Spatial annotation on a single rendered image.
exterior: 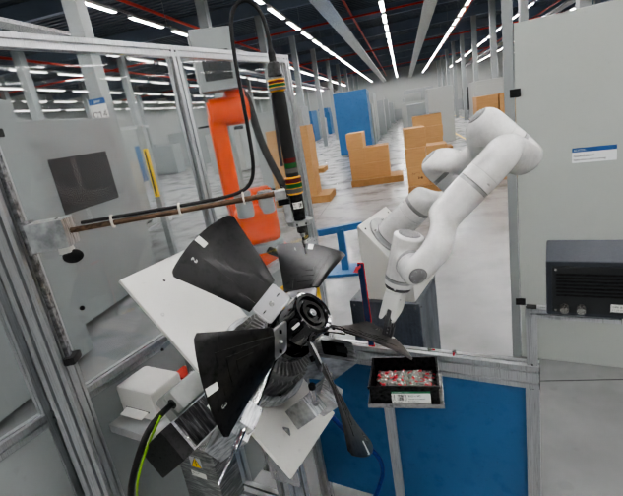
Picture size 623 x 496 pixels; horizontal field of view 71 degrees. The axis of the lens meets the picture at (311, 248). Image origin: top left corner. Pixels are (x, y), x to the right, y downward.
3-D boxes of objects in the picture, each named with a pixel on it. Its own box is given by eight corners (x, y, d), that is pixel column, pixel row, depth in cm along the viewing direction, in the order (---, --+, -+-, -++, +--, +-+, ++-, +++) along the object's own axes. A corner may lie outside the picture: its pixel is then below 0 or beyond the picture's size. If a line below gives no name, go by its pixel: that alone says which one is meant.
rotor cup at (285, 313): (308, 367, 115) (338, 343, 108) (262, 347, 110) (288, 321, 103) (310, 324, 126) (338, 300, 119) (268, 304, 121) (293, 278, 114)
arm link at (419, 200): (408, 192, 179) (451, 149, 165) (442, 221, 179) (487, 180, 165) (403, 202, 169) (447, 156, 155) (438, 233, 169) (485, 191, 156)
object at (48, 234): (28, 257, 107) (16, 224, 104) (41, 250, 113) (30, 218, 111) (70, 250, 107) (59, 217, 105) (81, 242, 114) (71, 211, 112)
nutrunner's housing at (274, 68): (295, 235, 115) (263, 49, 102) (294, 232, 119) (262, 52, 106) (310, 232, 115) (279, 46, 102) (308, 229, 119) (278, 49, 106)
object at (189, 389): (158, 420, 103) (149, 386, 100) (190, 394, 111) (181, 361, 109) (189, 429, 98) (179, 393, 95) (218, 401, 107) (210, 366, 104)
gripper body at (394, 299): (392, 272, 130) (385, 303, 135) (380, 284, 122) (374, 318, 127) (416, 279, 128) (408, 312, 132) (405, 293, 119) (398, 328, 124)
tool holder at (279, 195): (280, 230, 112) (274, 193, 110) (280, 224, 119) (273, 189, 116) (315, 223, 113) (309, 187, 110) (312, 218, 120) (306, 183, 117)
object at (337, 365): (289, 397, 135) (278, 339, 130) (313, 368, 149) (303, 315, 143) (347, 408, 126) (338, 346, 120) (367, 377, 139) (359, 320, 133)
